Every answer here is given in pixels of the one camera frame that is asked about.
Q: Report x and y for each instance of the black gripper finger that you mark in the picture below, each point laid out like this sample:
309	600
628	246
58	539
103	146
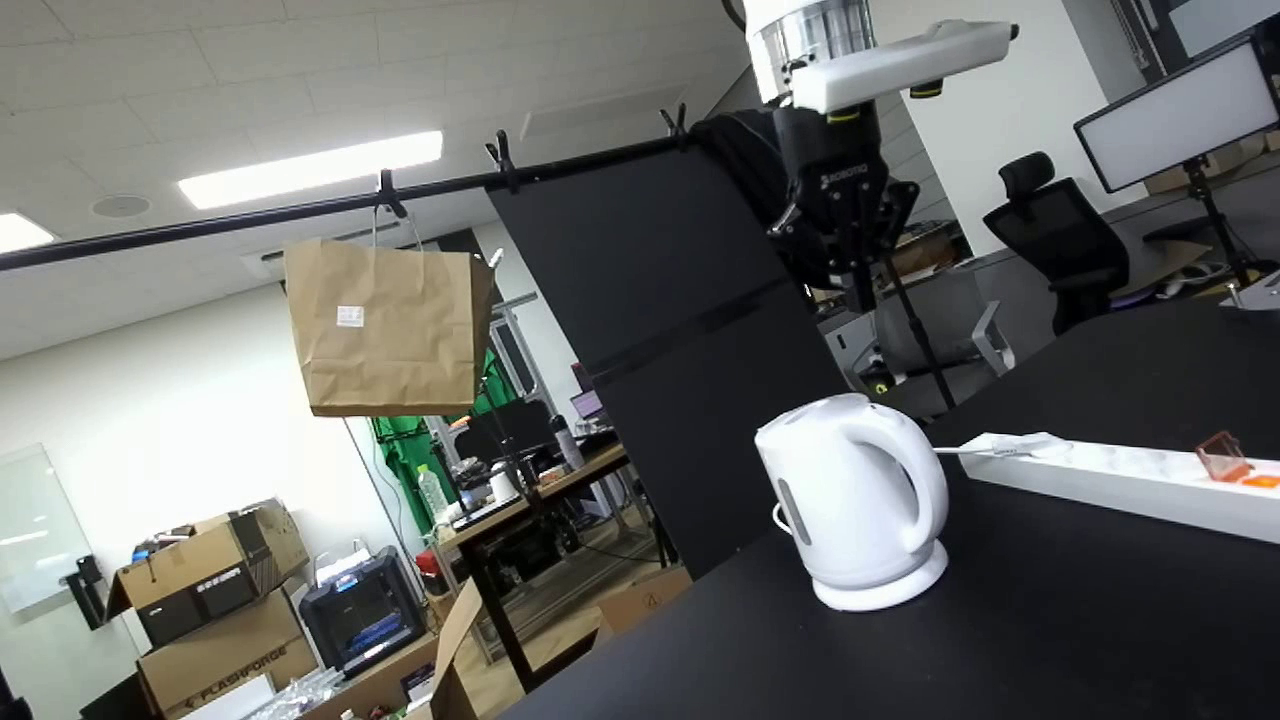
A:
804	239
889	220

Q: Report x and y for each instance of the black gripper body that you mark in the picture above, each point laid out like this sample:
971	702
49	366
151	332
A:
834	155

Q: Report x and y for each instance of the white electric kettle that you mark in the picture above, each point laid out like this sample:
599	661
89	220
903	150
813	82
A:
855	501

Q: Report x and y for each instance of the black tripod stand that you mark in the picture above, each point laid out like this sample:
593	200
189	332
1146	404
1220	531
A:
921	332

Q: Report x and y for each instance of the black spring clamp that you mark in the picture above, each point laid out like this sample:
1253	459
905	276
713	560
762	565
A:
389	195
503	159
679	125

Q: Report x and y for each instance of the black office chair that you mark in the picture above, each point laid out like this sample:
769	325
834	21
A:
1060	240

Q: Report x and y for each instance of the black backdrop board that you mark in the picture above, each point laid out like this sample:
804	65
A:
667	345

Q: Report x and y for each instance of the large computer monitor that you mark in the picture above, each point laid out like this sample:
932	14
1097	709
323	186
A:
1180	119

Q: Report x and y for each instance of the long white power strip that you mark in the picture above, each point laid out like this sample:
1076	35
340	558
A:
1132	481

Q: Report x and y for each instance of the wooden office desk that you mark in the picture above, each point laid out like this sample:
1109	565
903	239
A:
545	501

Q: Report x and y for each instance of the small cardboard box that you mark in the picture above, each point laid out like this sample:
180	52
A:
640	600

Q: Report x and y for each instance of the orange translucent plastic piece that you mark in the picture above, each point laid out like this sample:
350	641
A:
1229	462

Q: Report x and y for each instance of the brown paper bag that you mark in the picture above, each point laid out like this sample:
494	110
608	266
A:
384	325

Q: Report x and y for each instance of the green fabric screen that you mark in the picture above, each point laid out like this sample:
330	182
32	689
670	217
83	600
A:
424	454

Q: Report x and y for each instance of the rectangular ceiling light panel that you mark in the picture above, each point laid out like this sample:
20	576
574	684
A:
20	235
313	169

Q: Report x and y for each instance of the long black crossbar pole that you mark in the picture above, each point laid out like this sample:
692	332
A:
267	220

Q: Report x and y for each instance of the black box-shaped machine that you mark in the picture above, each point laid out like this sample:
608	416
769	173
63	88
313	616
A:
363	612

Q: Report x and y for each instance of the stacked cardboard boxes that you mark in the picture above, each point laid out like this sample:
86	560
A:
215	600

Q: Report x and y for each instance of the wall whiteboard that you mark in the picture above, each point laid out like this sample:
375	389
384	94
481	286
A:
37	533

